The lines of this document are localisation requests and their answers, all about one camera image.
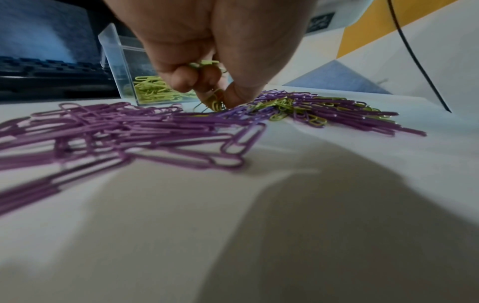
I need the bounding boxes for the person's left hand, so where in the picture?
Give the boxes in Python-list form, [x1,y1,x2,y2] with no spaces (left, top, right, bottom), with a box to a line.
[102,0,319,109]

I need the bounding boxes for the heap of green paper clips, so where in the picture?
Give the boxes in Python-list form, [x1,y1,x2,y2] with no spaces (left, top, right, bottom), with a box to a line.
[132,75,198,104]

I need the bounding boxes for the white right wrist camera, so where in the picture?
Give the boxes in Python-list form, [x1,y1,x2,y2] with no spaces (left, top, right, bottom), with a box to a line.
[304,0,375,38]

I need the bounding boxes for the pile of mixed paper clips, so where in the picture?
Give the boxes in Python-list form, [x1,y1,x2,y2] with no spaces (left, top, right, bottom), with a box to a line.
[0,90,428,216]

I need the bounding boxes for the black right camera cable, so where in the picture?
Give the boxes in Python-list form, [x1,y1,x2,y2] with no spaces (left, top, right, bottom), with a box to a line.
[387,0,453,114]

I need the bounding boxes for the single green paper clip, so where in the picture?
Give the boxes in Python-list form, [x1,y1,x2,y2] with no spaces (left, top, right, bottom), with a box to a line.
[188,59,227,73]
[193,92,227,113]

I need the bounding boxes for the black keyboard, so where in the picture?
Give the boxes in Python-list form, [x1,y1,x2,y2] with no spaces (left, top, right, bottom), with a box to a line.
[0,55,121,102]

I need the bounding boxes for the transparent box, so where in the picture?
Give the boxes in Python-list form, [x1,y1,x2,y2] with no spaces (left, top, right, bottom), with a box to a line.
[98,22,198,107]

